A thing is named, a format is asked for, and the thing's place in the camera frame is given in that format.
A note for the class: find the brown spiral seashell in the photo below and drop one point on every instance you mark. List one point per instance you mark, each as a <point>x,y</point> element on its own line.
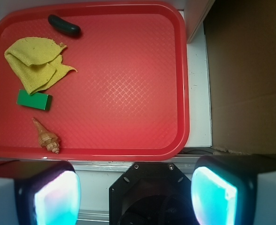
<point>47,139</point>

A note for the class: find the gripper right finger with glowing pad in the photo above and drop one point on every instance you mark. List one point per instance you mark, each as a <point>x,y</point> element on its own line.
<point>235,189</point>

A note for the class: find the yellow cloth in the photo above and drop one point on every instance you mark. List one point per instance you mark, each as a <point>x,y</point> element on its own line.
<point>37,62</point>

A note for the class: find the brown cardboard panel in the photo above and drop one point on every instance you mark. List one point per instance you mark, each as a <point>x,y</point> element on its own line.
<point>241,49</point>

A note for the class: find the green rectangular block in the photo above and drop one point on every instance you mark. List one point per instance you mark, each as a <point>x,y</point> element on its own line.
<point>37,100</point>

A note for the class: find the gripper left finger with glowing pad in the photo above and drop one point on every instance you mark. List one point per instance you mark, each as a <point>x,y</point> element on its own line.
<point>39,193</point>

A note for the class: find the red plastic tray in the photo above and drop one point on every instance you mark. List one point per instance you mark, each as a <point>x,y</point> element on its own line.
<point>128,99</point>

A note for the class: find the dark green toy cucumber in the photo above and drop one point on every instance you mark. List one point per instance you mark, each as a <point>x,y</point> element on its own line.
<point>63,26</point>

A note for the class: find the black octagonal mount plate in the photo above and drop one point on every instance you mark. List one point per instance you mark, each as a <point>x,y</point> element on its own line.
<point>151,193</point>

